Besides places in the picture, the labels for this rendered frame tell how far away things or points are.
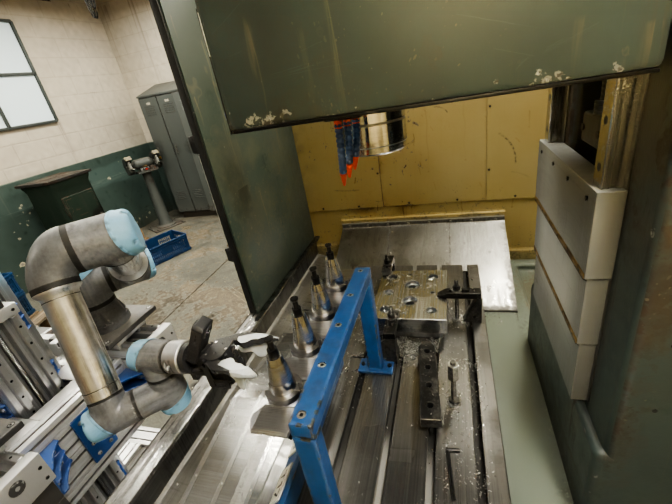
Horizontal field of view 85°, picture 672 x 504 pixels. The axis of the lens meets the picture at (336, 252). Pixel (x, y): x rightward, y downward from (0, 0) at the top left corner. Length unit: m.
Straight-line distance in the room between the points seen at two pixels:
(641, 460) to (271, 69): 1.03
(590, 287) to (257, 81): 0.74
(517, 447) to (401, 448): 0.47
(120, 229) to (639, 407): 1.13
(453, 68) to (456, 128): 1.37
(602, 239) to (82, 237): 1.06
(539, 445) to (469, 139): 1.34
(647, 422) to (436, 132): 1.46
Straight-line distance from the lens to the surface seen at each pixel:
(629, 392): 0.91
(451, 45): 0.62
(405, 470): 0.92
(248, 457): 1.23
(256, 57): 0.69
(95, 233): 0.98
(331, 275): 0.86
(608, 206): 0.81
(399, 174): 2.04
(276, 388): 0.63
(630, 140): 0.80
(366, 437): 0.97
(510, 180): 2.06
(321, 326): 0.77
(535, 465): 1.30
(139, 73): 6.91
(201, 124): 1.43
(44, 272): 0.99
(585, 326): 0.94
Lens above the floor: 1.67
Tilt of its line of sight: 25 degrees down
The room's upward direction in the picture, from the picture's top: 10 degrees counter-clockwise
